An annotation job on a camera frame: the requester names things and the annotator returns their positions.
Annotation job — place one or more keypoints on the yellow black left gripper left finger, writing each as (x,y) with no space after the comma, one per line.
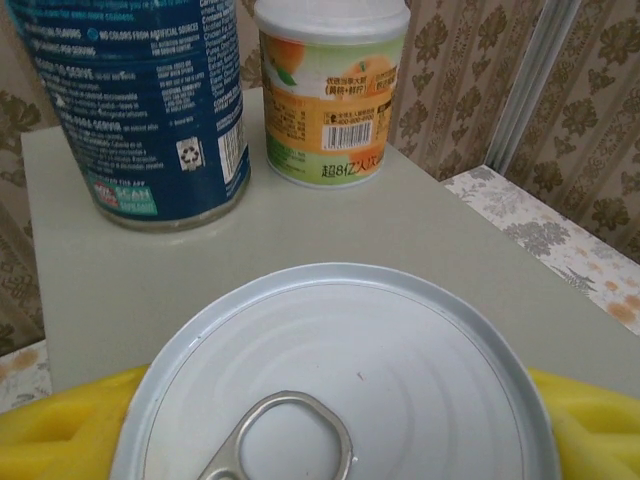
(60,440)

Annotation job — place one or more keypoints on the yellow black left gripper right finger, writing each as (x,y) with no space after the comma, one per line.
(595,440)

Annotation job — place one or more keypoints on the tall blue labelled tin can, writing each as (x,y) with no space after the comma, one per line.
(135,100)

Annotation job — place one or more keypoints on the orange green can white lid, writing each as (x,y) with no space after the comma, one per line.
(330,100)

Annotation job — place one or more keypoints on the grey metal cabinet counter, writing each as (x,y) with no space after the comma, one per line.
(200,270)

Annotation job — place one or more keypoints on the floral table cover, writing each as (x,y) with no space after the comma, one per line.
(550,225)

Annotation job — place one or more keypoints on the aluminium frame post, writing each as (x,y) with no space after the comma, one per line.
(530,75)

